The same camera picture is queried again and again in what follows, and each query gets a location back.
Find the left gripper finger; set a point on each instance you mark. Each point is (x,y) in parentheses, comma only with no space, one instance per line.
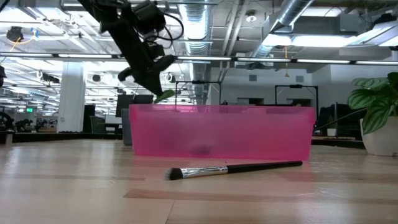
(144,81)
(157,81)

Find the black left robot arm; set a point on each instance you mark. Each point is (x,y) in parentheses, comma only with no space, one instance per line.
(102,12)

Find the black office monitor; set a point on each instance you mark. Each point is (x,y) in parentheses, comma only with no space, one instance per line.
(133,104)

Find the grey translucent plastic bin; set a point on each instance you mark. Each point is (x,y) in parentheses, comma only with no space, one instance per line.
(126,127)

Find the black cabinet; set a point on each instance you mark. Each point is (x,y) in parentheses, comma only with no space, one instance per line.
(88,118)

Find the white building column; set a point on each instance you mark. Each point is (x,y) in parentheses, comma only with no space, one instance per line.
(71,99)

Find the pink translucent plastic tray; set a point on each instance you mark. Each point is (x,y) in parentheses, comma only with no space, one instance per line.
(233,133)

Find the green exit sign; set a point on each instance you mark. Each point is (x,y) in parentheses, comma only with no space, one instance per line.
(29,109)

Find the black ceiling device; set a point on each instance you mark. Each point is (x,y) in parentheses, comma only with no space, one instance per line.
(14,33)

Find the dark office monitors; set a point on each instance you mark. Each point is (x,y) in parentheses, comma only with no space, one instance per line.
(326,116)

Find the striped-leaf plant in white pot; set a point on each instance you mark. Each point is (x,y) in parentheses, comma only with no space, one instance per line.
(379,137)

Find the black rig frame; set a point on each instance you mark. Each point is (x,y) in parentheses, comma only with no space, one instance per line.
(199,82)
(295,86)

